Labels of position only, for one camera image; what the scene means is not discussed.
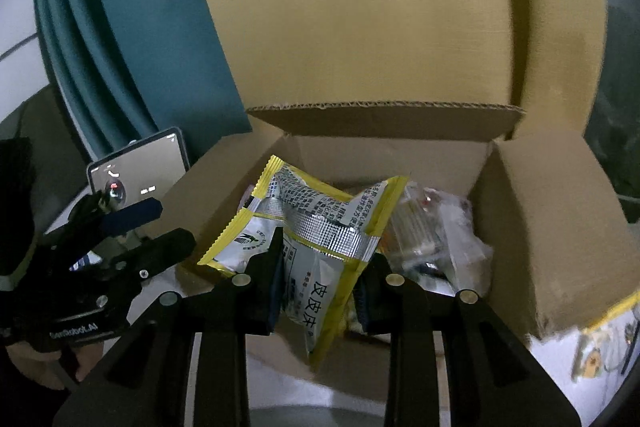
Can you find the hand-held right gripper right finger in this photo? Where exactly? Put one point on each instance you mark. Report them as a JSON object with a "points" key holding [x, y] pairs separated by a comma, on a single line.
{"points": [[362, 304]]}

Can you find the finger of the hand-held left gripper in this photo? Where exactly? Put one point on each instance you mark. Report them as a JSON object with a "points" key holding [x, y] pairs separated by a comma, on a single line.
{"points": [[160, 252], [135, 214]]}

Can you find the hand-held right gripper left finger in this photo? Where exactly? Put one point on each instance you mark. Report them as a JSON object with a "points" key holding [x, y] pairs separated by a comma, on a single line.
{"points": [[274, 289]]}

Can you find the yellow silver snack packet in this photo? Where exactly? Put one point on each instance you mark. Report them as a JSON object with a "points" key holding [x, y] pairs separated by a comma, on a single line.
{"points": [[320, 232]]}

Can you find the cardboard box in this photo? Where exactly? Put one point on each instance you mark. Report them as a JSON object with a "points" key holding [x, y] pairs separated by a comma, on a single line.
{"points": [[530, 232]]}

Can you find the person's left hand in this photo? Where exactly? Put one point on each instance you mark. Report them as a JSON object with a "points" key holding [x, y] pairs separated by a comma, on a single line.
{"points": [[50, 364]]}

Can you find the tablet with lit screen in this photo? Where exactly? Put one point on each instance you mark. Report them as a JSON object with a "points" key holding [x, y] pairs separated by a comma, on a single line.
{"points": [[145, 167]]}

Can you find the clear crinkled snack packet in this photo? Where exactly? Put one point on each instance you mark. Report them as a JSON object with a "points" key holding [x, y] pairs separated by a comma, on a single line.
{"points": [[435, 237]]}

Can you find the teal curtain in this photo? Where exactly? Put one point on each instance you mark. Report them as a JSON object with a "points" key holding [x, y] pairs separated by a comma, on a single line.
{"points": [[140, 32]]}

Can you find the small yellow print box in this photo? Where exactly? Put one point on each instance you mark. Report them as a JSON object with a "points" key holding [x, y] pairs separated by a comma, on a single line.
{"points": [[607, 342]]}

